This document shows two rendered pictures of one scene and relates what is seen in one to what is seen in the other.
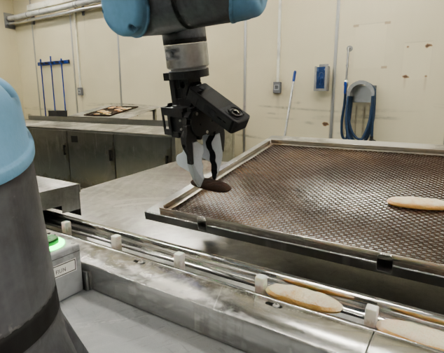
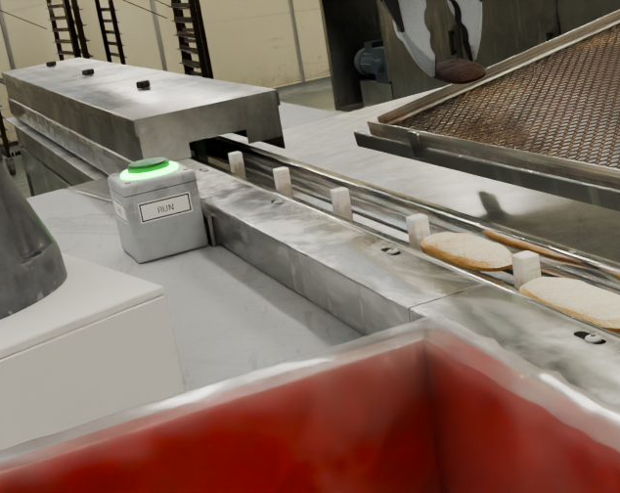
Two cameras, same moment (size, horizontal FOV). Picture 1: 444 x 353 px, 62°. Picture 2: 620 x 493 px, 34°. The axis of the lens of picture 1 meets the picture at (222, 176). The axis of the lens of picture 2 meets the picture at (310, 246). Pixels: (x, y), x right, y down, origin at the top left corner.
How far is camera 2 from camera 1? 47 cm
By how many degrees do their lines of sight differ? 36
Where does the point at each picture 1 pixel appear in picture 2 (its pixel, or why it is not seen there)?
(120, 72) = not seen: outside the picture
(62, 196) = (246, 112)
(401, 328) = (546, 285)
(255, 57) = not seen: outside the picture
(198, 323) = (295, 278)
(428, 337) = (569, 295)
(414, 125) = not seen: outside the picture
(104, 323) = (199, 280)
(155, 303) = (263, 254)
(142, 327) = (239, 286)
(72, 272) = (186, 213)
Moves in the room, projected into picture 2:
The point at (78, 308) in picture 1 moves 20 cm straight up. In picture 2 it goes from (185, 263) to (140, 42)
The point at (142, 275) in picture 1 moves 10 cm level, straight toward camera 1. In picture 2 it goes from (261, 216) to (209, 253)
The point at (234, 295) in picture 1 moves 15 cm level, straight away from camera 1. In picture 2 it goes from (351, 240) to (449, 186)
